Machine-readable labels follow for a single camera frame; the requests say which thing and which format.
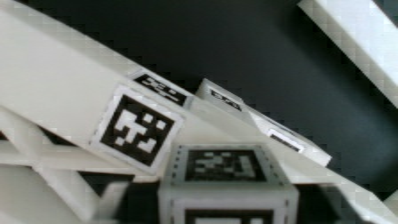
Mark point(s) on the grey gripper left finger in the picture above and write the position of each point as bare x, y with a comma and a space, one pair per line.
127, 204

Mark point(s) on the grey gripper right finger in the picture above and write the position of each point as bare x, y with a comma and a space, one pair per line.
323, 206

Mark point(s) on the small tag cube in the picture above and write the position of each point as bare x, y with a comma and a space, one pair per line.
225, 187

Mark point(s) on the white chair back frame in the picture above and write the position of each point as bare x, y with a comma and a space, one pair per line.
67, 90

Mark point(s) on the white chair leg with tag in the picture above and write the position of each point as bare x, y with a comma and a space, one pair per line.
289, 138

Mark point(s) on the white chair seat part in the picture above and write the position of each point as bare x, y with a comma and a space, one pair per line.
231, 126

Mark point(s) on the white chair leg block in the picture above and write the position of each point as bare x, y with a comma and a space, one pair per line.
220, 97

